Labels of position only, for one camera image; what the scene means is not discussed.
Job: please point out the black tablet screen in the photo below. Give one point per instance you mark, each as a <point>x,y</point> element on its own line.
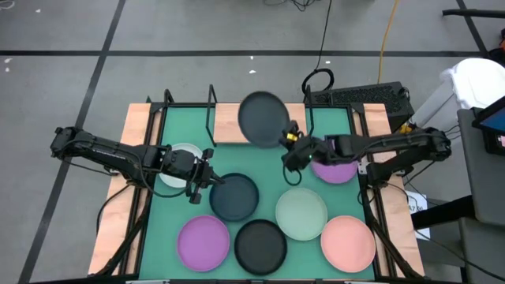
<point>495,120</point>

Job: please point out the black plate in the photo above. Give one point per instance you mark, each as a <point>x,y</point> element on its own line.
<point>260,247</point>

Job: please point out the grey cabinet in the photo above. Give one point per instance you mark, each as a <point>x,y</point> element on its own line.
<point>481,181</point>

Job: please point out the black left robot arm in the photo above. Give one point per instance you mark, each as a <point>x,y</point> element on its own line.
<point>110,152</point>

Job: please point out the grey bin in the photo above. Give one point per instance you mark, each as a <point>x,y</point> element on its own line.
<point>434,110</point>

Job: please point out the light green plate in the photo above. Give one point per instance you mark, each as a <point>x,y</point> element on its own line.
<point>301,214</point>

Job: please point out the black bar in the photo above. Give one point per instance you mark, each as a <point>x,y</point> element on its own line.
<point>473,13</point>

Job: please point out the green table mat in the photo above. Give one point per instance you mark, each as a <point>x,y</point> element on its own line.
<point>256,165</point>

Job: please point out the white paper sheet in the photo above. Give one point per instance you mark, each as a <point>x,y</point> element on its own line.
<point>418,205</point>

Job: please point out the purple plate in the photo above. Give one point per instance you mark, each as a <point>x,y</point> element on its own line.
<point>203,243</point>
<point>335,173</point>

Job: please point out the yellow plug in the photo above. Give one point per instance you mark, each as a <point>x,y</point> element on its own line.
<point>404,128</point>

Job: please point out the black aluminium table frame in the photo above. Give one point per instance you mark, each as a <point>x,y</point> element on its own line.
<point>189,105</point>

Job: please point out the yellow tape tag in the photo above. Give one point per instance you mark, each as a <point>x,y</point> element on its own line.
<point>292,137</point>

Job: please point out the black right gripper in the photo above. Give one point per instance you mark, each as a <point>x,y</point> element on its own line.
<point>305,152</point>

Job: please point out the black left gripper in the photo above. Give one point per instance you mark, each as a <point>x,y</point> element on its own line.
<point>181,163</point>

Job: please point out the wooden plate rack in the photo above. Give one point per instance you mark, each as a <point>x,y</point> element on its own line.
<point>227,122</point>

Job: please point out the black floor beam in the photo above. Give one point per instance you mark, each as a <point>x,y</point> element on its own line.
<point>442,213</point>

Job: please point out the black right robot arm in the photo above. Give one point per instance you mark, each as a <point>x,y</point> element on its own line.
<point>394,144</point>

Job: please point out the pink plate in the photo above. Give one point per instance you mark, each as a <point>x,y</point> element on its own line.
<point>348,244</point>

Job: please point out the white plate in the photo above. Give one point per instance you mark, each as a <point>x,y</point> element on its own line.
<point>173,182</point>

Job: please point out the dark blue plate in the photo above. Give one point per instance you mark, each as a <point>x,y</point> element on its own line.
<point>262,118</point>
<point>234,197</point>

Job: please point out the black computer case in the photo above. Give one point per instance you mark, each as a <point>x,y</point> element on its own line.
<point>367,96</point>

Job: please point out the black orange device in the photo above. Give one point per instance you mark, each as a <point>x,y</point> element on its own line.
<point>499,55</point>

